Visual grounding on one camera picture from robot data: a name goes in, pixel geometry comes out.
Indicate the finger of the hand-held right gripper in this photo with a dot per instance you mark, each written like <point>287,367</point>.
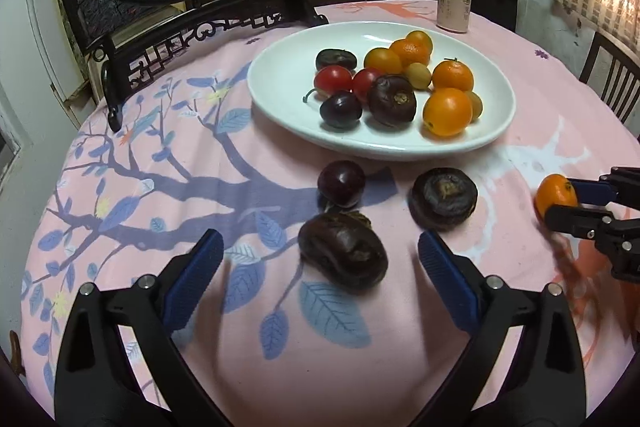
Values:
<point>570,217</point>
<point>592,190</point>

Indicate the tan longan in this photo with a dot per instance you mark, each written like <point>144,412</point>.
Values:
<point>476,104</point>
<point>419,76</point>

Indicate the dark brown water chestnut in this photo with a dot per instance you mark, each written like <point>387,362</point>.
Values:
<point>336,59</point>
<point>392,99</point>
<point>345,252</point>
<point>444,198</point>

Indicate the pale pink drink can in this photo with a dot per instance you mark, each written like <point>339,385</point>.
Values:
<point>453,9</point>

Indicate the white oval plate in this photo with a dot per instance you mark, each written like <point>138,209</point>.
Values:
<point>285,107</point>

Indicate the red cherry tomato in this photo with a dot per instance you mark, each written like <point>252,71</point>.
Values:
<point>332,79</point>
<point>365,82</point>

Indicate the pink printed tablecloth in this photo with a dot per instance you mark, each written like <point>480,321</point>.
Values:
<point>350,382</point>

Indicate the smooth small orange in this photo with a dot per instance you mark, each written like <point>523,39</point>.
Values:
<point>447,112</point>
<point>421,39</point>
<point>382,61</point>

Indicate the brown slatted wooden chair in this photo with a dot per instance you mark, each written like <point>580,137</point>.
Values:
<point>615,77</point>

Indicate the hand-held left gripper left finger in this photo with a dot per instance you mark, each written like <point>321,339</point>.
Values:
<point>192,277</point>

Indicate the orange tangerine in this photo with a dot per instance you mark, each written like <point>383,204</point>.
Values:
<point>411,53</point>
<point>552,192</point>
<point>452,76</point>

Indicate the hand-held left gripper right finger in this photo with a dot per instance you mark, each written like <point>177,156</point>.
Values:
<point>447,277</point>

